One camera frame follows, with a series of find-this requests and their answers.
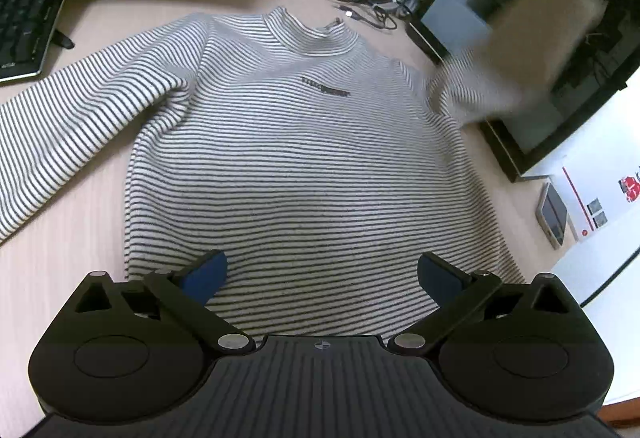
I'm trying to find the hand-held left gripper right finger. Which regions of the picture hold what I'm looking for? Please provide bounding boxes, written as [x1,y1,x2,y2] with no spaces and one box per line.
[389,252,576,356]

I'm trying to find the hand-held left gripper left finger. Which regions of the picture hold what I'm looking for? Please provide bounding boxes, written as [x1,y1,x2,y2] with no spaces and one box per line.
[72,249,253,355]

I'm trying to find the striped knit sweater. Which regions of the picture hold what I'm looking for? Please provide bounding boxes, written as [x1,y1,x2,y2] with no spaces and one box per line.
[0,6,526,339]

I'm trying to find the silver smartphone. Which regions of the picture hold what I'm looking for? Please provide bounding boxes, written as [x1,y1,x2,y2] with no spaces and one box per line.
[535,180,572,249]

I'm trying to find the black computer case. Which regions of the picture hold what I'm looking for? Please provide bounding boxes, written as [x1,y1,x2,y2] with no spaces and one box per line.
[405,0,640,183]

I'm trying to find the black keyboard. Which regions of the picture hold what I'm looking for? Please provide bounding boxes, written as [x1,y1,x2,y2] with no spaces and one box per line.
[0,0,78,86]

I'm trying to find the thin black plug cable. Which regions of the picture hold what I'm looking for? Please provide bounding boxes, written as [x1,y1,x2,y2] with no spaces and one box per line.
[334,4,398,31]

